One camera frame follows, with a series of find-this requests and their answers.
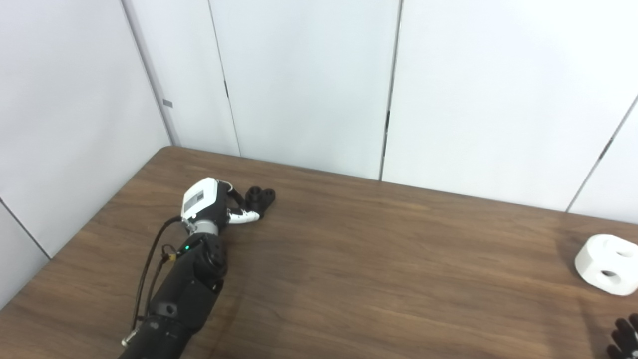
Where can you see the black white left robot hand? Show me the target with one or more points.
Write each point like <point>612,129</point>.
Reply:
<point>202,199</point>

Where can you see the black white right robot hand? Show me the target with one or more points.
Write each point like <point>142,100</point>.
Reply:
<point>625,339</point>

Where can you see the black flanged holder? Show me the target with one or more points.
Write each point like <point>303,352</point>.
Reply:
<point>261,198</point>

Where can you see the round white plastic piece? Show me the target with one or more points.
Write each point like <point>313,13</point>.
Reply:
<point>598,257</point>

